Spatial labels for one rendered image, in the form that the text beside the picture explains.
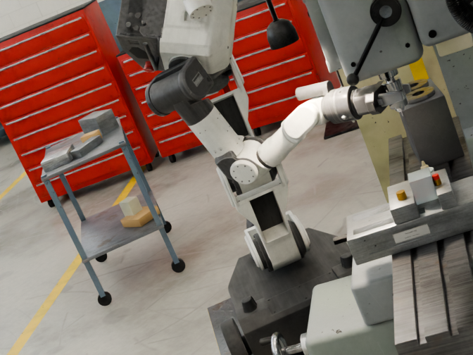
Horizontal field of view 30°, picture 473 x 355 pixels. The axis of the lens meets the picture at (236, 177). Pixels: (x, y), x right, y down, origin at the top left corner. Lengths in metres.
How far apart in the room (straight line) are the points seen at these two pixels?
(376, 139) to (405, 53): 2.00
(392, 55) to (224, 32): 0.53
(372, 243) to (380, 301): 0.20
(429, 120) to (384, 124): 1.55
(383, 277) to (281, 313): 0.69
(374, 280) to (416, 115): 0.52
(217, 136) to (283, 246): 0.72
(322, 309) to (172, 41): 0.82
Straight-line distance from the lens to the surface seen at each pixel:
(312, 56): 6.80
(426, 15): 2.04
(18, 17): 12.25
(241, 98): 2.74
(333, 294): 2.49
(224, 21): 2.41
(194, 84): 2.32
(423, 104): 2.47
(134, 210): 5.21
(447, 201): 2.06
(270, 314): 2.83
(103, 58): 7.23
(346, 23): 2.06
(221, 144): 2.38
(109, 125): 5.32
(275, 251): 2.98
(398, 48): 2.07
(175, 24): 2.40
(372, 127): 4.04
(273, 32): 2.12
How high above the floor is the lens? 1.82
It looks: 17 degrees down
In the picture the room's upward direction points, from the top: 23 degrees counter-clockwise
